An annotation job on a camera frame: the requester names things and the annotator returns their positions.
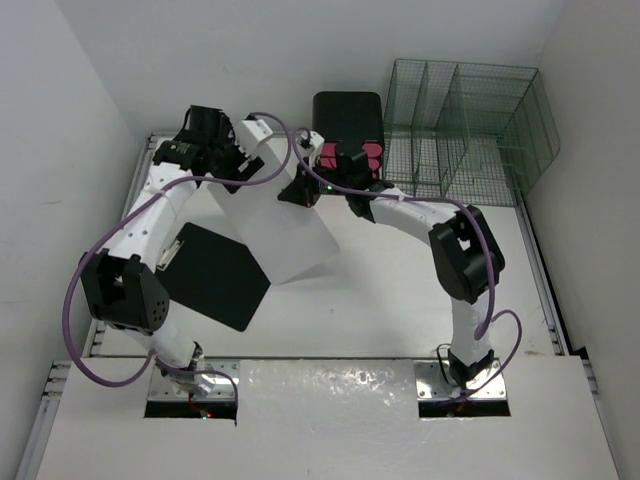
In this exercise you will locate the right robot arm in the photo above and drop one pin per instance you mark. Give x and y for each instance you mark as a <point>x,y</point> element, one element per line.
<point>466,257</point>

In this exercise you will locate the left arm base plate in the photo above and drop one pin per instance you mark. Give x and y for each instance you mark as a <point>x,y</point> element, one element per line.
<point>217,384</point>

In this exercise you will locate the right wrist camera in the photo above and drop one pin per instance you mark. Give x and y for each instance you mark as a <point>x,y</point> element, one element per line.
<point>312,145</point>

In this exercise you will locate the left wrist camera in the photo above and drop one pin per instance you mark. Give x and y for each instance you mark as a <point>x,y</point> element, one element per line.
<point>251,134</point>

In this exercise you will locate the black mouse pad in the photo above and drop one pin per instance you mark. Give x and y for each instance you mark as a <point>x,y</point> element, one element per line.
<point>215,276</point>

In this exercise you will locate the black drawer cabinet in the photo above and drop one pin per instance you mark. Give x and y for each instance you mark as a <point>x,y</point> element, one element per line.
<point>348,115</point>

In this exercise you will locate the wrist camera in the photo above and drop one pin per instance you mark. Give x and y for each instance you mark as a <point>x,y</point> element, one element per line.
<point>312,145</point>
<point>251,134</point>

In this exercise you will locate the green wire mesh organizer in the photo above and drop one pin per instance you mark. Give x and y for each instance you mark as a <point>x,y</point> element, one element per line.
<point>480,133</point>

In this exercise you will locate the pink top drawer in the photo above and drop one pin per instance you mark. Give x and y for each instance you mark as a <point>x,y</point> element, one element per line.
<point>372,150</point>

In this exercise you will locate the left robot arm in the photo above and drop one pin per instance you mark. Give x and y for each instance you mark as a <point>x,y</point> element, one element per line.
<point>118,276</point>

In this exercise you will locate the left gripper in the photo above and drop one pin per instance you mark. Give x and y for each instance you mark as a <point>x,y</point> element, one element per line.
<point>226,135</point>

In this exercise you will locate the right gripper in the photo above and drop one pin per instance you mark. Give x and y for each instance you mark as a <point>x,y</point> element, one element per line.
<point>302,189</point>

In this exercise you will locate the transparent clipboard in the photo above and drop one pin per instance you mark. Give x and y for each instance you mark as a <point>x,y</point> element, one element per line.
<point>285,239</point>

